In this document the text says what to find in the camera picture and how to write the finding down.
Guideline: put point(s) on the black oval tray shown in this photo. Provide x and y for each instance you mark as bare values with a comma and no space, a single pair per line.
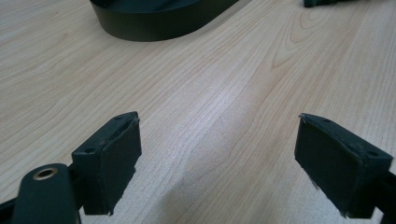
155,19

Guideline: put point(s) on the dark green cloth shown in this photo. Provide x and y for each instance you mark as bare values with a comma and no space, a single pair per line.
320,2

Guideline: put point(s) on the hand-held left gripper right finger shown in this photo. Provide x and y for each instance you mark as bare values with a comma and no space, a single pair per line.
334,168

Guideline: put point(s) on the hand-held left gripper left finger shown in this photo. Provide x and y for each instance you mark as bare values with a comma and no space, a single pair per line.
107,165

